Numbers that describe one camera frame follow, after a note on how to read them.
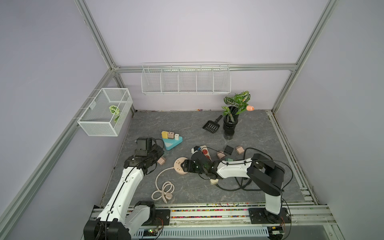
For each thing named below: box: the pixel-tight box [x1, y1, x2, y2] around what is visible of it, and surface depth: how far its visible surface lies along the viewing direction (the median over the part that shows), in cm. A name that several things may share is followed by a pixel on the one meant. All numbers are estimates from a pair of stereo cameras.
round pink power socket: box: [173, 157, 188, 175], surface depth 90 cm
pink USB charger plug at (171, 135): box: [168, 131, 175, 139], surface depth 101 cm
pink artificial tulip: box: [246, 105, 255, 112], surface depth 87 cm
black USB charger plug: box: [224, 145, 234, 156], surface depth 98 cm
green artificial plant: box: [222, 90, 251, 122], surface depth 91 cm
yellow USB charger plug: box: [161, 131, 168, 139], surface depth 101 cm
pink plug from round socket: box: [157, 156, 166, 166], surface depth 93 cm
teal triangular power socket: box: [162, 136, 184, 151], surface depth 101 cm
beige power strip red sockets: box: [200, 145, 212, 161], surface depth 96 cm
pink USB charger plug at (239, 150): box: [235, 145, 245, 155], surface depth 98 cm
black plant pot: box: [223, 106, 240, 141], surface depth 104 cm
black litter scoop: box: [202, 115, 223, 134], surface depth 114 cm
